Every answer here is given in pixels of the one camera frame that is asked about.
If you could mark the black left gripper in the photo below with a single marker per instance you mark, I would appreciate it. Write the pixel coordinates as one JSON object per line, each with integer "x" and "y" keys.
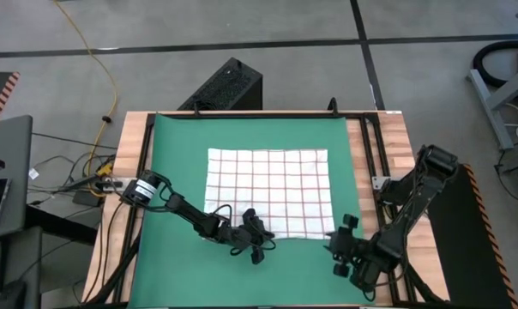
{"x": 246, "y": 242}

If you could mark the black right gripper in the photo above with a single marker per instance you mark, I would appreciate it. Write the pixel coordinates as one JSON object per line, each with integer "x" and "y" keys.
{"x": 357, "y": 249}

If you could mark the white towel with red grid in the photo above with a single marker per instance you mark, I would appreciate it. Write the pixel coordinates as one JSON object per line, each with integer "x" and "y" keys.
{"x": 267, "y": 189}

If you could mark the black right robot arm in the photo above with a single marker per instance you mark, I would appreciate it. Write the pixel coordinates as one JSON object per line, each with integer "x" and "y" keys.
{"x": 417, "y": 193}

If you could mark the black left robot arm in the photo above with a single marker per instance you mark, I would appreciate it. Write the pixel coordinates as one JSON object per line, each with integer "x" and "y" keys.
{"x": 190, "y": 212}

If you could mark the green table mat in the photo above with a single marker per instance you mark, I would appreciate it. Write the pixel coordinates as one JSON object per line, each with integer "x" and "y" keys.
{"x": 284, "y": 279}

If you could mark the black mat clamp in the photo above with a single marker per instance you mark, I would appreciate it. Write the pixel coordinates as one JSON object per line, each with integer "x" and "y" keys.
{"x": 333, "y": 107}

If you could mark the black computer tower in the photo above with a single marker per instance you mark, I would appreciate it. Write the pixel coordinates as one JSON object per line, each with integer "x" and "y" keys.
{"x": 229, "y": 86}

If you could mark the black power adapter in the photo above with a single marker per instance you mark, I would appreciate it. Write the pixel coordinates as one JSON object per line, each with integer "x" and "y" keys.
{"x": 86, "y": 198}

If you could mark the grey metal stand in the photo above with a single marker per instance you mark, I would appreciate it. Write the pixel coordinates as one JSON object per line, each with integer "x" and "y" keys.
{"x": 492, "y": 109}

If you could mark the white paper tag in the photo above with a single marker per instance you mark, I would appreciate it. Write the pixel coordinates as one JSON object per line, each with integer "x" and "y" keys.
{"x": 34, "y": 173}

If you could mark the grey low desk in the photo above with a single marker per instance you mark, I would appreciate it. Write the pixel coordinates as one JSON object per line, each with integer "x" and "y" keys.
{"x": 25, "y": 257}

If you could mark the grey desk top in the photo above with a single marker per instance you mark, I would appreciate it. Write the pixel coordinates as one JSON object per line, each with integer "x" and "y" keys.
{"x": 10, "y": 141}

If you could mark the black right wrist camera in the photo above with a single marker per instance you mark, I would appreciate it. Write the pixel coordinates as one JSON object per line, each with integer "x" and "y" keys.
{"x": 341, "y": 270}

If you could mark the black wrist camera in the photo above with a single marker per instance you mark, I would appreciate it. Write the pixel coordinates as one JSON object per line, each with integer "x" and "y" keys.
{"x": 341, "y": 270}
{"x": 257, "y": 256}

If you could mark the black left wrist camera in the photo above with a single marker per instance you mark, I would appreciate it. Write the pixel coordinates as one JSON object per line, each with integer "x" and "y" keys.
{"x": 257, "y": 256}

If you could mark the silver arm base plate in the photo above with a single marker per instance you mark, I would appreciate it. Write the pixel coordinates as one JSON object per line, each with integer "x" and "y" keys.
{"x": 115, "y": 180}
{"x": 381, "y": 182}

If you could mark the black aluminium table frame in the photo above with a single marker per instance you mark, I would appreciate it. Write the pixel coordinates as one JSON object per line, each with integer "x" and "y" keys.
{"x": 370, "y": 116}

